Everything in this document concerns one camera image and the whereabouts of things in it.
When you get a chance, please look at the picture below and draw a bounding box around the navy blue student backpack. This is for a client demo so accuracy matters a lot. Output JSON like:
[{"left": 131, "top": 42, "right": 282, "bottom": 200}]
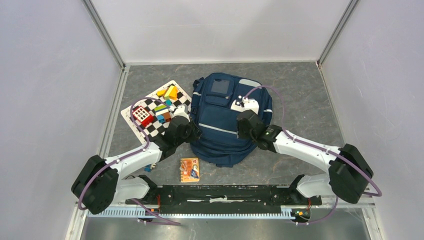
[{"left": 190, "top": 72, "right": 273, "bottom": 168}]

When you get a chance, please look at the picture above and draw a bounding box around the orange spiral notebook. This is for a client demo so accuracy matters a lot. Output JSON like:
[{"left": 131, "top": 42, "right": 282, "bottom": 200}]
[{"left": 179, "top": 157, "right": 200, "bottom": 183}]

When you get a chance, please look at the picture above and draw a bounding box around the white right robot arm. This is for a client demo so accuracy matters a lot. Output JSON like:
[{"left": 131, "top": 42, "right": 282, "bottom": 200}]
[{"left": 236, "top": 110, "right": 374, "bottom": 204}]

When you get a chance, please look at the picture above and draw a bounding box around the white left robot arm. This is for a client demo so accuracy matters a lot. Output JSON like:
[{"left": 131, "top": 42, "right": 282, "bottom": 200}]
[{"left": 71, "top": 116, "right": 202, "bottom": 215}]

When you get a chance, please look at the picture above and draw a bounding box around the orange brown toy block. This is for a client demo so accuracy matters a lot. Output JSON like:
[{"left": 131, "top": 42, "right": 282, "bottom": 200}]
[{"left": 161, "top": 112, "right": 172, "bottom": 122}]

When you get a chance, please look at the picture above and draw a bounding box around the light blue curved block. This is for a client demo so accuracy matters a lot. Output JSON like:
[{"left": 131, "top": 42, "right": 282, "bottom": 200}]
[{"left": 156, "top": 115, "right": 166, "bottom": 124}]

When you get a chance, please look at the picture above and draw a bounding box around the teal toy block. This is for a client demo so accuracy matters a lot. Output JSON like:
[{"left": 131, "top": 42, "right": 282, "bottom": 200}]
[{"left": 165, "top": 99, "right": 173, "bottom": 106}]

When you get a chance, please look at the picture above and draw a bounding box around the black white chessboard mat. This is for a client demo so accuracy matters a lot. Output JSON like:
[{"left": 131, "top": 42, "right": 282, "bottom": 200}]
[{"left": 120, "top": 80, "right": 193, "bottom": 146}]

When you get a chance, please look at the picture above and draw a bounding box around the orange yellow wedge block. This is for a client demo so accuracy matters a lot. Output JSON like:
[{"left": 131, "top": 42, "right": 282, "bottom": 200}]
[{"left": 163, "top": 85, "right": 178, "bottom": 101}]

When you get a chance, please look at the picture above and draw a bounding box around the yellow toy block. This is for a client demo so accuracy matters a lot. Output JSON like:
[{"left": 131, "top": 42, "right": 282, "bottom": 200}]
[{"left": 156, "top": 88, "right": 168, "bottom": 97}]

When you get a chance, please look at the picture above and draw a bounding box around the red window toy block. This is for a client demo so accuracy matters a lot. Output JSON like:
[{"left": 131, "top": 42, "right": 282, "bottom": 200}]
[{"left": 132, "top": 106, "right": 155, "bottom": 127}]

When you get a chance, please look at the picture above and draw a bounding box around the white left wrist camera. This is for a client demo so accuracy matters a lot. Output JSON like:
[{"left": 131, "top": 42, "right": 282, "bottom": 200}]
[{"left": 171, "top": 104, "right": 190, "bottom": 124}]

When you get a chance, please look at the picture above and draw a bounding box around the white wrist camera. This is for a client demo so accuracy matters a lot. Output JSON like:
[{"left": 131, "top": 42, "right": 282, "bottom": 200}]
[
  {"left": 171, "top": 104, "right": 190, "bottom": 124},
  {"left": 231, "top": 95, "right": 259, "bottom": 114}
]

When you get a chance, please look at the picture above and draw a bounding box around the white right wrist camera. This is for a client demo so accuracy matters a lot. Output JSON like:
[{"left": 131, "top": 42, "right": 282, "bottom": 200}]
[{"left": 231, "top": 95, "right": 259, "bottom": 114}]

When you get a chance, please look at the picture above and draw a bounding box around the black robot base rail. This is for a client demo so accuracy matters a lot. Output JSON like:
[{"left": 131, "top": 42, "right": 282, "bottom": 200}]
[{"left": 139, "top": 184, "right": 322, "bottom": 214}]

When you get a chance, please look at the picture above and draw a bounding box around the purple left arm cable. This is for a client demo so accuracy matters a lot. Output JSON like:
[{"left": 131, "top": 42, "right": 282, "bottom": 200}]
[{"left": 77, "top": 96, "right": 186, "bottom": 227}]

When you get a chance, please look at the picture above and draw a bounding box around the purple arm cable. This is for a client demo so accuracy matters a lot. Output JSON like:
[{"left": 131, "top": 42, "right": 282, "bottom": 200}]
[
  {"left": 77, "top": 96, "right": 186, "bottom": 227},
  {"left": 243, "top": 85, "right": 383, "bottom": 227}
]

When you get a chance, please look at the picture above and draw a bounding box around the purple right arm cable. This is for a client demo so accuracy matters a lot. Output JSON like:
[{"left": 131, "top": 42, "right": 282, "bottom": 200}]
[{"left": 243, "top": 85, "right": 383, "bottom": 227}]

